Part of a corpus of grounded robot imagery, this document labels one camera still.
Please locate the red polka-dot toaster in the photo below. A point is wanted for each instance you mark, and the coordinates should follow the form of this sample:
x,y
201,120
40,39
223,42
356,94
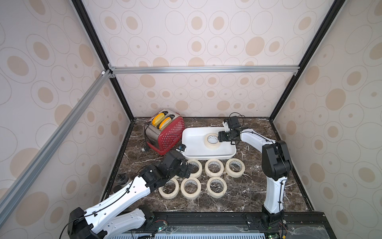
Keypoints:
x,y
162,140

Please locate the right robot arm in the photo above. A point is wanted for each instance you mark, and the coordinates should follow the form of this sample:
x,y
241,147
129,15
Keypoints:
x,y
276,165

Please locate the masking tape roll three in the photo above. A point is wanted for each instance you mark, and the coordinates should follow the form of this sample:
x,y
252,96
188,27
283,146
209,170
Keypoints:
x,y
214,168

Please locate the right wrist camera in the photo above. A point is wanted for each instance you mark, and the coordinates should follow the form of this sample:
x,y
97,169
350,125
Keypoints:
x,y
226,125

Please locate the diagonal aluminium frame bar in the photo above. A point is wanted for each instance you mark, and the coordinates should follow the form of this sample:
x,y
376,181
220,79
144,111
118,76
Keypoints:
x,y
18,190

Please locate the masking tape roll four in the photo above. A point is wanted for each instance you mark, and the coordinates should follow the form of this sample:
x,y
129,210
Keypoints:
x,y
235,168

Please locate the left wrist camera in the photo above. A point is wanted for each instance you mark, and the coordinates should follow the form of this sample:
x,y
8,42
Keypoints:
x,y
181,148

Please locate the yellow toast slice left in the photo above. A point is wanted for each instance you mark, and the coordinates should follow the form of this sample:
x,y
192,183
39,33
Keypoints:
x,y
158,119

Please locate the masking tape roll one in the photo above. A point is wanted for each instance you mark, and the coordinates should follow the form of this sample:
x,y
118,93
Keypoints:
x,y
170,190

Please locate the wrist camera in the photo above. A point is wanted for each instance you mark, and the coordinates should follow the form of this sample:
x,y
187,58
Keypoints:
x,y
181,148
226,125

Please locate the white plastic storage box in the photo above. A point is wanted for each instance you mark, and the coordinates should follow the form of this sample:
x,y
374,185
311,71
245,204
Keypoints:
x,y
193,138

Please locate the masking tape roll seven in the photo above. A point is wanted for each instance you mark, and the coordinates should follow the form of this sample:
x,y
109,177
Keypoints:
x,y
211,141

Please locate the masking tape roll two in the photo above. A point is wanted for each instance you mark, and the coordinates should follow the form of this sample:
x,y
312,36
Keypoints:
x,y
216,187

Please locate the clear jar black lid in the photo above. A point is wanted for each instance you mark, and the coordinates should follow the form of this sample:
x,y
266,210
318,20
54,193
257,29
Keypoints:
x,y
122,179

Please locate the yellow toast slice right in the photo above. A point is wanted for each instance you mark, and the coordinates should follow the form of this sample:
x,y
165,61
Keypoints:
x,y
165,122

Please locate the horizontal aluminium frame bar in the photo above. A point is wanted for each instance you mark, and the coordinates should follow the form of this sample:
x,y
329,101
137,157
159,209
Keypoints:
x,y
205,69

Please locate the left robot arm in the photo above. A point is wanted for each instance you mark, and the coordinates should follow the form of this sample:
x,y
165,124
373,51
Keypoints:
x,y
106,219

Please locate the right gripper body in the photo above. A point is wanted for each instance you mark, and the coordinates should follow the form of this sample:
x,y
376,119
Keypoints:
x,y
224,136

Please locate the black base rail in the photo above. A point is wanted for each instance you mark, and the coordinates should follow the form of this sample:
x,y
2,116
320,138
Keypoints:
x,y
204,225

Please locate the masking tape roll six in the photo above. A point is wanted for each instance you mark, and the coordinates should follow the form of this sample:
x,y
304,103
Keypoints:
x,y
191,188

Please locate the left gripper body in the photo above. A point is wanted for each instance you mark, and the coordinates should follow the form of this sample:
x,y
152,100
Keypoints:
x,y
181,169

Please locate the yellow toast slice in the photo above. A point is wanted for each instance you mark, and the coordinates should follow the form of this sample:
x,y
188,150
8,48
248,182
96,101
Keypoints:
x,y
158,119
165,122

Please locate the masking tape roll five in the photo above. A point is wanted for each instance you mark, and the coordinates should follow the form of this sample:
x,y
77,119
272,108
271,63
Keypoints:
x,y
197,168

